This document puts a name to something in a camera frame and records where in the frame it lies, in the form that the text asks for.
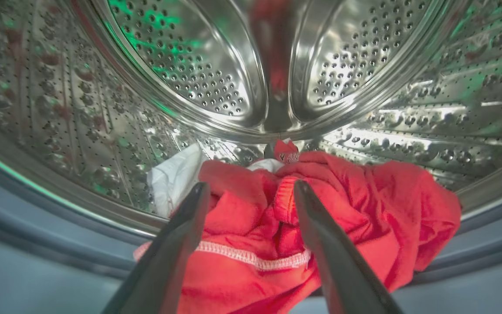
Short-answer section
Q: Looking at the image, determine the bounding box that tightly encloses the grey rubber door gasket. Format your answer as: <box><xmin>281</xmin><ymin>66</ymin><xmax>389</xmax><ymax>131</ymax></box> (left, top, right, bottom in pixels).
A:
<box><xmin>0</xmin><ymin>144</ymin><xmax>502</xmax><ymax>301</ymax></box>

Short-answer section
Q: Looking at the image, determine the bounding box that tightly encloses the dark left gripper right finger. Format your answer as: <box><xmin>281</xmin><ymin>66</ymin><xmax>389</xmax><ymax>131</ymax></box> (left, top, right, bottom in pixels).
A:
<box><xmin>293</xmin><ymin>180</ymin><xmax>404</xmax><ymax>314</ymax></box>

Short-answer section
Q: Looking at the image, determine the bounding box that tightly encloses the white garment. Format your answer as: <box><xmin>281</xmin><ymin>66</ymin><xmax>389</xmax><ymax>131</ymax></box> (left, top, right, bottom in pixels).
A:
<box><xmin>147</xmin><ymin>143</ymin><xmax>284</xmax><ymax>218</ymax></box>

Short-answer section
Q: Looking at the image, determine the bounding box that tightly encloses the perforated steel washer drum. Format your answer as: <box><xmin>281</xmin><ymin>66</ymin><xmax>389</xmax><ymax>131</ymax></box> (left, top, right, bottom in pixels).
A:
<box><xmin>0</xmin><ymin>0</ymin><xmax>502</xmax><ymax>236</ymax></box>

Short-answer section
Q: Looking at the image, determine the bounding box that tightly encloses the red garment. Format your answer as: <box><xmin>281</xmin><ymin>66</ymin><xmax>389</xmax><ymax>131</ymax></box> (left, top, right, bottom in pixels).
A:
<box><xmin>133</xmin><ymin>140</ymin><xmax>461</xmax><ymax>314</ymax></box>

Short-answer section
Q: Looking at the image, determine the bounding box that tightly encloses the white front-load washing machine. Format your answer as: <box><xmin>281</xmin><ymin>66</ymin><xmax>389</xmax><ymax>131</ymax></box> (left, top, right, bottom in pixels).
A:
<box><xmin>0</xmin><ymin>0</ymin><xmax>502</xmax><ymax>314</ymax></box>

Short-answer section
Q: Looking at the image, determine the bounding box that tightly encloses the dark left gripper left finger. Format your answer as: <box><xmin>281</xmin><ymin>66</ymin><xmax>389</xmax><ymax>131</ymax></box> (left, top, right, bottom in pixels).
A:
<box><xmin>103</xmin><ymin>182</ymin><xmax>211</xmax><ymax>314</ymax></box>

